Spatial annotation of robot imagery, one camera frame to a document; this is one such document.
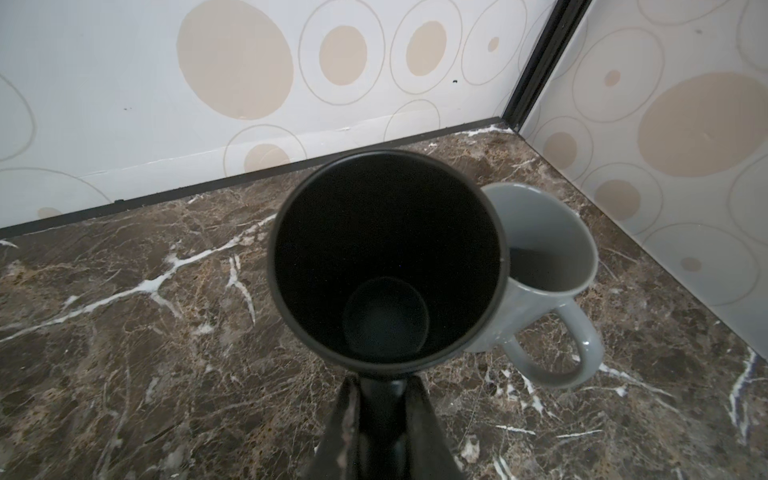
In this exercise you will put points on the black mug white base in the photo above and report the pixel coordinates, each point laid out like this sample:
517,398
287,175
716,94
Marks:
387,263

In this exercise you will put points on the large grey mug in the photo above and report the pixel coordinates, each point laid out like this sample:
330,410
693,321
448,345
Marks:
552,258

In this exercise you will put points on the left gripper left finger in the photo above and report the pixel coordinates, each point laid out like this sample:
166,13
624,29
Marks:
337,456

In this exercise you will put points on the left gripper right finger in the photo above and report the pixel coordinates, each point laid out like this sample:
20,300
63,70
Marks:
429,456

